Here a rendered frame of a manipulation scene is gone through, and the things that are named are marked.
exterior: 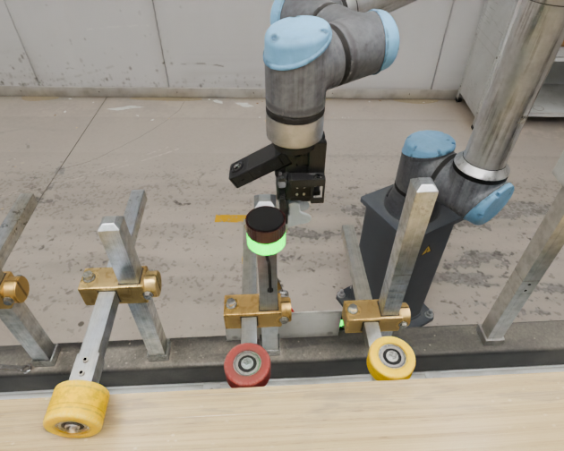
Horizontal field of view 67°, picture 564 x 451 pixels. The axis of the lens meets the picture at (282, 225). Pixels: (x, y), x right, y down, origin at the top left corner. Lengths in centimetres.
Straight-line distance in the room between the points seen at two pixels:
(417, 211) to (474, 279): 153
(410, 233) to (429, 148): 63
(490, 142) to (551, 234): 43
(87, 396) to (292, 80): 53
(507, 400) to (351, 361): 35
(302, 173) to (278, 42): 23
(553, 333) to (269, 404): 74
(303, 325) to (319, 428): 32
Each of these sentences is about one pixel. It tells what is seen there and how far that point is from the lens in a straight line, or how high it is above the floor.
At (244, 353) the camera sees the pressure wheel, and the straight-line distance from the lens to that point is 78.
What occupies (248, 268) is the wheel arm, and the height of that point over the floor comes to 86.
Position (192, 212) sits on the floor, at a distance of 241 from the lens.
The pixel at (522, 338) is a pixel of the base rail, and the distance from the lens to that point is 117.
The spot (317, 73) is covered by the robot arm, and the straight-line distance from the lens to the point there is 61.
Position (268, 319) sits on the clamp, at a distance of 88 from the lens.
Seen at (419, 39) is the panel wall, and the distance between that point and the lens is 340.
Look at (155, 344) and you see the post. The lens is 98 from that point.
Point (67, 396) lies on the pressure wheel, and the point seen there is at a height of 98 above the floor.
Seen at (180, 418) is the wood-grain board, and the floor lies 90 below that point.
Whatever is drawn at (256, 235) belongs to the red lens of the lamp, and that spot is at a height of 114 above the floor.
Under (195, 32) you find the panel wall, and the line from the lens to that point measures 333.
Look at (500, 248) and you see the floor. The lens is 243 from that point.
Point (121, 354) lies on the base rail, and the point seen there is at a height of 70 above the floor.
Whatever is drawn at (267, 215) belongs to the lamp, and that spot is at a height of 115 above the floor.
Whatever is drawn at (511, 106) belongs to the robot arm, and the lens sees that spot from 119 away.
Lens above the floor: 158
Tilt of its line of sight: 44 degrees down
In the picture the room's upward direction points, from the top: straight up
